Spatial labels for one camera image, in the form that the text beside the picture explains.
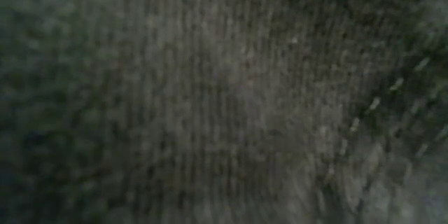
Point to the olive green cap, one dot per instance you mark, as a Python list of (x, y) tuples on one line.
[(224, 98)]

